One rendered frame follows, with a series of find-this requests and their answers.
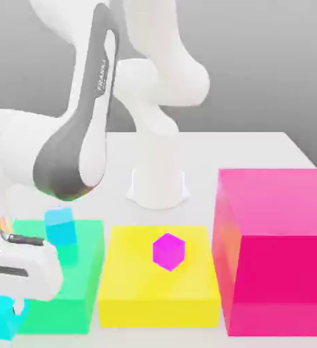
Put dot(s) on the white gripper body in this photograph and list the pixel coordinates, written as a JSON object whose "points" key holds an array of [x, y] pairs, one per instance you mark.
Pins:
{"points": [[38, 282]]}

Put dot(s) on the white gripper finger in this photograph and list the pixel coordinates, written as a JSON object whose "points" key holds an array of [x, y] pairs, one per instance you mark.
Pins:
{"points": [[18, 305]]}

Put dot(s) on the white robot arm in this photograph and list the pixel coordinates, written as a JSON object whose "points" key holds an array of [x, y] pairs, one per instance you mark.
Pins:
{"points": [[158, 152]]}

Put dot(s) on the small blue cube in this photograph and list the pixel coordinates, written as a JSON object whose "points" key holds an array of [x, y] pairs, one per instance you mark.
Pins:
{"points": [[60, 228]]}

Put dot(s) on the small magenta cube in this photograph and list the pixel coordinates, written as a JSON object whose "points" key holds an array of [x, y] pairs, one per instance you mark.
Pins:
{"points": [[169, 251]]}

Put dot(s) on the large green box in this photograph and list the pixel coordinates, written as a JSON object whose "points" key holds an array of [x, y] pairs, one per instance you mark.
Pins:
{"points": [[65, 312]]}

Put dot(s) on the large yellow box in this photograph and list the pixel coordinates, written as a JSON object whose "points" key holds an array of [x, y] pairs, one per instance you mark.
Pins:
{"points": [[152, 296]]}

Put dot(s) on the large pink box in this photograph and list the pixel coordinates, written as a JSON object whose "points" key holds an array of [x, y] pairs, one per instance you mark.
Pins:
{"points": [[283, 272]]}

